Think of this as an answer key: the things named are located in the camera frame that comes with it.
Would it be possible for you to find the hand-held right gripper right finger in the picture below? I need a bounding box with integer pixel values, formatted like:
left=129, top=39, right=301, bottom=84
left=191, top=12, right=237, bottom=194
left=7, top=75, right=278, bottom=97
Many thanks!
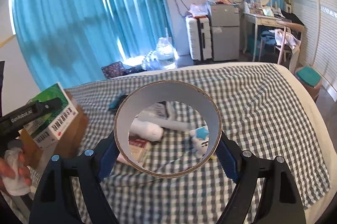
left=216, top=131, right=307, bottom=224

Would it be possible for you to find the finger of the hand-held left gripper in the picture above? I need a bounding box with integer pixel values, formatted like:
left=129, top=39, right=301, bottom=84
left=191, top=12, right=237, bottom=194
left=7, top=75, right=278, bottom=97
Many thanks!
left=30, top=97, right=63, bottom=113

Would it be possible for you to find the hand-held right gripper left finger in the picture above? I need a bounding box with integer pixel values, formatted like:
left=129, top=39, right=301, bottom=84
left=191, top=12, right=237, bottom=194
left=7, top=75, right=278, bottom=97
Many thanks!
left=29, top=132, right=119, bottom=224

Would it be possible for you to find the green white medicine box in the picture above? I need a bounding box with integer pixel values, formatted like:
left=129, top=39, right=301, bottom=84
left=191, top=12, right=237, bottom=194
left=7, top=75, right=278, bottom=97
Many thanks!
left=22, top=82, right=79, bottom=149

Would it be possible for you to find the brown cardboard box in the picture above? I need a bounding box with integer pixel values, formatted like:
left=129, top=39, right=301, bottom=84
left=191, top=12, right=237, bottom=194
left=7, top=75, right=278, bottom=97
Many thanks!
left=18, top=104, right=90, bottom=170

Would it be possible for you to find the cardboard tape roll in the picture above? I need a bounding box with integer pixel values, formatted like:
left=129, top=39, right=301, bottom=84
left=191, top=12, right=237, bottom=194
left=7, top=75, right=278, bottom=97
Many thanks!
left=114, top=80, right=222, bottom=178

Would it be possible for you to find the person's left hand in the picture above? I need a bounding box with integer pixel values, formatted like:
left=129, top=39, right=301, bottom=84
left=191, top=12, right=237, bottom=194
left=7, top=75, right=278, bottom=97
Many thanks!
left=0, top=156, right=32, bottom=188

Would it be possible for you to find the red book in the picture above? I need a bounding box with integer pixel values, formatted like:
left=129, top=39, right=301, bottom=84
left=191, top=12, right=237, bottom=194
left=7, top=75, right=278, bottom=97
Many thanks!
left=128, top=138, right=152, bottom=162

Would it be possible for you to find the white blue plush toy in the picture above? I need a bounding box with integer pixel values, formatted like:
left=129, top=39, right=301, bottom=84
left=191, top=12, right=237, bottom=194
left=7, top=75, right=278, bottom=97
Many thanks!
left=189, top=126, right=211, bottom=160

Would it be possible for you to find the white printed packet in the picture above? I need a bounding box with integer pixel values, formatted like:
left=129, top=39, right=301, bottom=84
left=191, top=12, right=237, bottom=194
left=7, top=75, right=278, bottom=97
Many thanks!
left=142, top=103, right=169, bottom=120

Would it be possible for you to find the white cloth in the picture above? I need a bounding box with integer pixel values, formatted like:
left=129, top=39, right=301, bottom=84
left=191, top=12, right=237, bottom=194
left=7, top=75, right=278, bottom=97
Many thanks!
left=3, top=148, right=36, bottom=196

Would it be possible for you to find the dark patterned bag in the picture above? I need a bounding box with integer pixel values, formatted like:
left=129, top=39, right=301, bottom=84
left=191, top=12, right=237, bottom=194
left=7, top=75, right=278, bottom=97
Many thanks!
left=101, top=61, right=127, bottom=80

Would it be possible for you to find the blue curtain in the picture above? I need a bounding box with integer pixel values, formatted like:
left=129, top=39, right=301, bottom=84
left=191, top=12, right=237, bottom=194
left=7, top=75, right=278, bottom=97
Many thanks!
left=12, top=0, right=175, bottom=91

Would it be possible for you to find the teal lid trash bin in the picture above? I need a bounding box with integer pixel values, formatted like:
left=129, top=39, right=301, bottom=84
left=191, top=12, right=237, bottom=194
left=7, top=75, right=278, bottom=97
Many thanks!
left=295, top=66, right=323, bottom=103

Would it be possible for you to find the large clear water bottle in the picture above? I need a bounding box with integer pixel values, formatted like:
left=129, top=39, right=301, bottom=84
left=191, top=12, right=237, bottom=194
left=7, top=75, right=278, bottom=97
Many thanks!
left=155, top=37, right=177, bottom=69

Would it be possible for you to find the white suitcase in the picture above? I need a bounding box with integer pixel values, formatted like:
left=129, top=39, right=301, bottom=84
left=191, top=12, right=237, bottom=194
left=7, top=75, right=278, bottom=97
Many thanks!
left=186, top=16, right=213, bottom=61

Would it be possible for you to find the grey mini fridge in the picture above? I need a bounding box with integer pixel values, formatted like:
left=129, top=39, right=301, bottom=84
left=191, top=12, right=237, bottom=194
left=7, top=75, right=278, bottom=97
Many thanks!
left=209, top=2, right=241, bottom=61

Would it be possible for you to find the blue garment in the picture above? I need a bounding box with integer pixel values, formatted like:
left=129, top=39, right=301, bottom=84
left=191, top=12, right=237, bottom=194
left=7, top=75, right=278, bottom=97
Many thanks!
left=261, top=31, right=277, bottom=45

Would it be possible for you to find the white garment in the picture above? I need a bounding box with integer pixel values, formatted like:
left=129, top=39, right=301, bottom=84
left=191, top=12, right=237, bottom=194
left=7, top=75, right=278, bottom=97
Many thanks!
left=274, top=29, right=301, bottom=48

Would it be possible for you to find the white dressing table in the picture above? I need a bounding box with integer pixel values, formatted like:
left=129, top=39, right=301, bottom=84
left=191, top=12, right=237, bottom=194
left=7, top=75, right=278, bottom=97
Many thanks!
left=242, top=10, right=287, bottom=61

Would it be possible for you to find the wooden chair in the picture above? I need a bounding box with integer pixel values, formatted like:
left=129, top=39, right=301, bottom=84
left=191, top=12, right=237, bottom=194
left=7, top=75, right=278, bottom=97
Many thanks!
left=259, top=20, right=304, bottom=65

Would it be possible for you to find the pink plastic bag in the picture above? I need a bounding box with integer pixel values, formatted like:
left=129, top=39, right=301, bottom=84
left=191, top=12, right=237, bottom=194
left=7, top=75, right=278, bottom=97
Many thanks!
left=189, top=3, right=210, bottom=18

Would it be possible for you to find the black jacket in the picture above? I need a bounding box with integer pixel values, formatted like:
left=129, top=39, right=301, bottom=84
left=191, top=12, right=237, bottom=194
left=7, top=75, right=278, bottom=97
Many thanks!
left=279, top=10, right=305, bottom=26

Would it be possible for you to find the white slatted wardrobe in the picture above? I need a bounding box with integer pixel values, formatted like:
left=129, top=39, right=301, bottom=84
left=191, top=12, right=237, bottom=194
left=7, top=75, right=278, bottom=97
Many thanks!
left=279, top=0, right=337, bottom=99

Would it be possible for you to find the black wall cable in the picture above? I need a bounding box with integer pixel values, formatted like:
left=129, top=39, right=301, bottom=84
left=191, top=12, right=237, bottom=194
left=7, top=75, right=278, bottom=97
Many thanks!
left=172, top=0, right=187, bottom=18

